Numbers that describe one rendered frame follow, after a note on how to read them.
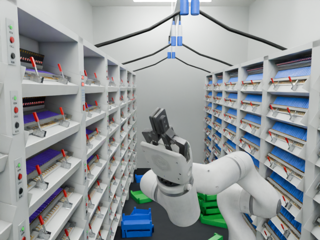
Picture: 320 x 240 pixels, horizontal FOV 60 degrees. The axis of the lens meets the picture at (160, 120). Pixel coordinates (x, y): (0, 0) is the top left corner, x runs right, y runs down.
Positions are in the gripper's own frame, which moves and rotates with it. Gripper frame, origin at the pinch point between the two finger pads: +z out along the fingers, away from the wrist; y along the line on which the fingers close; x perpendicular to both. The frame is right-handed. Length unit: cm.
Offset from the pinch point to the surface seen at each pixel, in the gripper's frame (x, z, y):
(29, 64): 23, -11, 91
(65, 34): 39, -4, 79
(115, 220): 44, -206, 139
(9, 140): -13.6, -8.5, 42.9
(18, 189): -19, -23, 43
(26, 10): 16, 15, 58
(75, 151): 19, -59, 84
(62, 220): -11, -64, 61
